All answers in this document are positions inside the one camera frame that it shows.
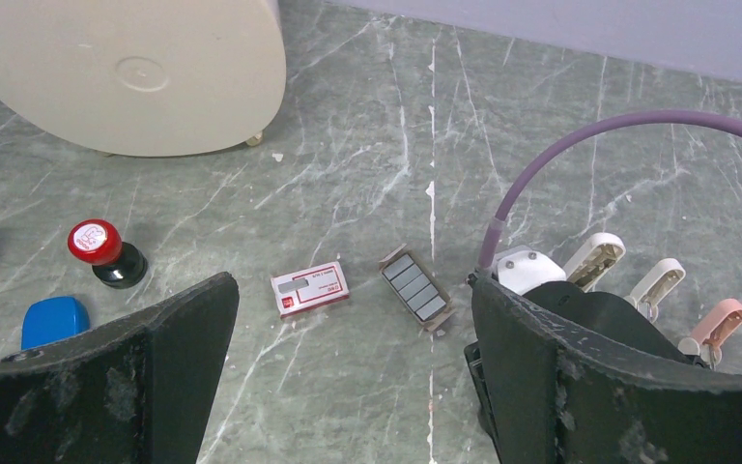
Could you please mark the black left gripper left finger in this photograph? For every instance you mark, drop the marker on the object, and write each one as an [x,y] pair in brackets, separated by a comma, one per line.
[139,389]

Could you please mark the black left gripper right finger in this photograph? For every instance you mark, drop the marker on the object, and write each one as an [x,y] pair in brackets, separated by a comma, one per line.
[633,397]

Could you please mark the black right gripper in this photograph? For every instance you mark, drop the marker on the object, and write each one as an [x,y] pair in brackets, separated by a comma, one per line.
[601,320]

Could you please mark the small blue block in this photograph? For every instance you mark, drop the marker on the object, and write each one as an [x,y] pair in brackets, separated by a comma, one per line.
[53,319]

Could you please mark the red capped black bottle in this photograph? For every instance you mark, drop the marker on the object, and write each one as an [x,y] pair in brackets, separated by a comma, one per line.
[117,264]

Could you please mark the cream cylindrical container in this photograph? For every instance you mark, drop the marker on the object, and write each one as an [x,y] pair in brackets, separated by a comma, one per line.
[144,78]

